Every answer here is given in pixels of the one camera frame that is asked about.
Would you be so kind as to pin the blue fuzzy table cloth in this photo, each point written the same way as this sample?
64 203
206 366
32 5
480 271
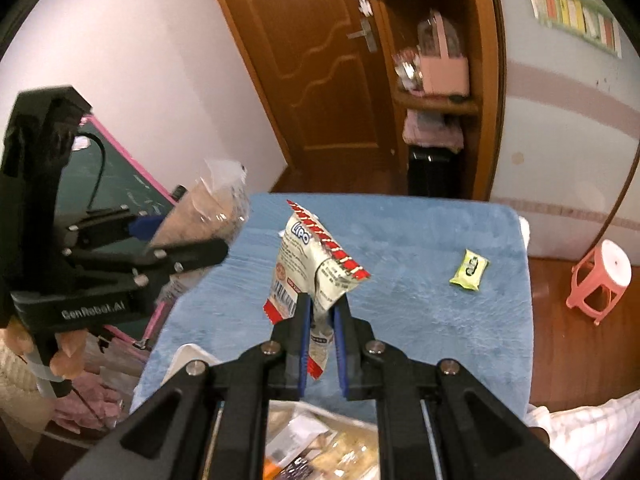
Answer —
411 247

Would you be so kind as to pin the wooden shelf unit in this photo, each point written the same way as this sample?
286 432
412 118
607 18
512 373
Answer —
479 24

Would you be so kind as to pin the brown wooden door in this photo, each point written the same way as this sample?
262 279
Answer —
326 97

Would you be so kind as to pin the silver door handle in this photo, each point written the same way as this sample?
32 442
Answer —
366 33

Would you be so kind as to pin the checked white bed sheet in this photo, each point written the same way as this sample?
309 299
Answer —
588 438

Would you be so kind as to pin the clear bag brown crackers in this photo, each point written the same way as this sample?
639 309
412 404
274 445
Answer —
216 207

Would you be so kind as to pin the wall poster chart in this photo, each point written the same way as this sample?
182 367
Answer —
590 20

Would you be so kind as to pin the white orange snack packet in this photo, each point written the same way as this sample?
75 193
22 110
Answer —
291 441

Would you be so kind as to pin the green snack packet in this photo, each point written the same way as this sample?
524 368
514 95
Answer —
470 272

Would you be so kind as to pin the Lipo white red packet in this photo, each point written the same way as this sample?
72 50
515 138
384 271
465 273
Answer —
311 262

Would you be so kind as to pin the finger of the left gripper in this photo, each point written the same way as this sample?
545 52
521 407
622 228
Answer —
113 225
154 262

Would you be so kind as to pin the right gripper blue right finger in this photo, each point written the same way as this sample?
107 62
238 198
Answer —
345 344

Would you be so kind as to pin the green chalkboard pink frame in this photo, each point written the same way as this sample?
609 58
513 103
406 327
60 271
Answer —
102 174

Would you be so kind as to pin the pink plastic stool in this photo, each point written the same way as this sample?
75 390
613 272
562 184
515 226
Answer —
606 268

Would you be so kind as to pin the white plastic bin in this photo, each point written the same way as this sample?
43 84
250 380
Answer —
348 451

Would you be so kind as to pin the left hand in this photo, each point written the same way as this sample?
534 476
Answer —
63 353

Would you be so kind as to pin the folded pink cloth stack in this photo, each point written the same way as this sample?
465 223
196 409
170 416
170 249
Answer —
432 130

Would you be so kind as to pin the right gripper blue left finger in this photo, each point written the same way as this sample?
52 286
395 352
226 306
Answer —
303 318

